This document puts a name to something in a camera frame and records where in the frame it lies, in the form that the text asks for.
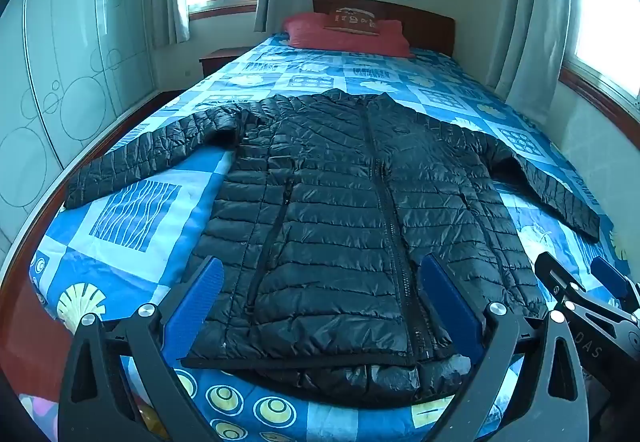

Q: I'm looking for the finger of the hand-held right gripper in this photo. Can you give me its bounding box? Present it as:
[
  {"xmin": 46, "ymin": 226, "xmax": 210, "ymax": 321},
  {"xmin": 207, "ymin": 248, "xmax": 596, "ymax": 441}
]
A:
[
  {"xmin": 590, "ymin": 256, "xmax": 640, "ymax": 310},
  {"xmin": 534, "ymin": 251, "xmax": 586, "ymax": 307}
]

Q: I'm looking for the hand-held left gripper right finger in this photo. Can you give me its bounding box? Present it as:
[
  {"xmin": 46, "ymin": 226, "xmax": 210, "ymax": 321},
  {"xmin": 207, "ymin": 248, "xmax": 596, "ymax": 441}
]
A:
[{"xmin": 420, "ymin": 253, "xmax": 590, "ymax": 442}]

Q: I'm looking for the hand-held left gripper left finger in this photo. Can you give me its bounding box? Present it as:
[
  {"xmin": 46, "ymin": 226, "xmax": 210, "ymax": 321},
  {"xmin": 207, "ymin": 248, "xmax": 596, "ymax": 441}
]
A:
[{"xmin": 59, "ymin": 256, "xmax": 226, "ymax": 442}]

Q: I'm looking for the black puffer jacket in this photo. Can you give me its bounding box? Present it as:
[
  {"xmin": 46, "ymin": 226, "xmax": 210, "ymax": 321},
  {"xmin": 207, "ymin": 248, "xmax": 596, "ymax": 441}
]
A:
[{"xmin": 64, "ymin": 89, "xmax": 601, "ymax": 410}]

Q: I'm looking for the bed with blue patterned sheet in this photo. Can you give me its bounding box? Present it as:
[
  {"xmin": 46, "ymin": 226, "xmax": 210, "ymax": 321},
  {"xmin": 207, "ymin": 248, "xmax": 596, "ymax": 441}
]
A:
[{"xmin": 27, "ymin": 32, "xmax": 640, "ymax": 442}]

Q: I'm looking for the dark wooden nightstand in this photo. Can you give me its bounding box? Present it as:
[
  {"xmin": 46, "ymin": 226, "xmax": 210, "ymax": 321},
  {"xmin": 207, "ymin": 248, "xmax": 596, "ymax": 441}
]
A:
[{"xmin": 198, "ymin": 46, "xmax": 253, "ymax": 78}]

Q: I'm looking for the white wardrobe with circle pattern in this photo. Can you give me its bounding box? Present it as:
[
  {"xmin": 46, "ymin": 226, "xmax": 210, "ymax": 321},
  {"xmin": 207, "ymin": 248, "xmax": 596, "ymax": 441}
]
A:
[{"xmin": 0, "ymin": 0, "xmax": 166, "ymax": 267}]

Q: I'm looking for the dark wooden headboard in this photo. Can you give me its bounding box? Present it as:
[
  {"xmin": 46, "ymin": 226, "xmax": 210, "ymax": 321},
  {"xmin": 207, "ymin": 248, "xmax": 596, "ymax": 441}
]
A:
[{"xmin": 312, "ymin": 0, "xmax": 457, "ymax": 56}]

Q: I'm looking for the red pillow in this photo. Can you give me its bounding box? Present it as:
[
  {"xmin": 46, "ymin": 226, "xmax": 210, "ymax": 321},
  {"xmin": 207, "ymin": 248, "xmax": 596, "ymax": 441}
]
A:
[{"xmin": 282, "ymin": 12, "xmax": 416, "ymax": 58}]

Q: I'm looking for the dark red printed cushion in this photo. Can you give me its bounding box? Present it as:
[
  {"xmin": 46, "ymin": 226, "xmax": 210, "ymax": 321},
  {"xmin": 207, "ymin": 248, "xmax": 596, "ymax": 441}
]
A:
[{"xmin": 324, "ymin": 8, "xmax": 383, "ymax": 36}]

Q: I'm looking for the reddish wooden bed frame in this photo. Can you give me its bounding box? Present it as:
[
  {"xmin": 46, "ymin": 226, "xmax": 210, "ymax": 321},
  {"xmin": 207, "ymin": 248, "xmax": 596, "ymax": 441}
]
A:
[{"xmin": 7, "ymin": 89, "xmax": 186, "ymax": 405}]

